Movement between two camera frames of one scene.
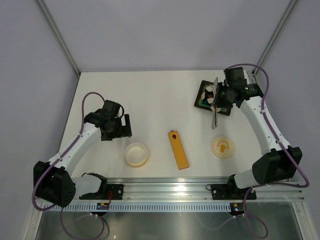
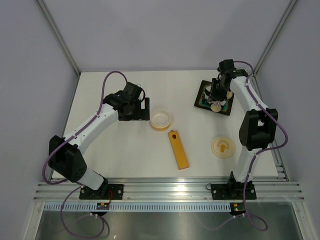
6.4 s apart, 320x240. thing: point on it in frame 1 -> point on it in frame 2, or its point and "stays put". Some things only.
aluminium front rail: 198,189 stays put
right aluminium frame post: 290,7 stays put
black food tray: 204,98 stays put
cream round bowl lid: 222,147 stays put
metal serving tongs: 214,123 -> 221,102
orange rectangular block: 178,150 stays put
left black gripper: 123,131 -> 142,114
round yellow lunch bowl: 136,154 -> 160,119
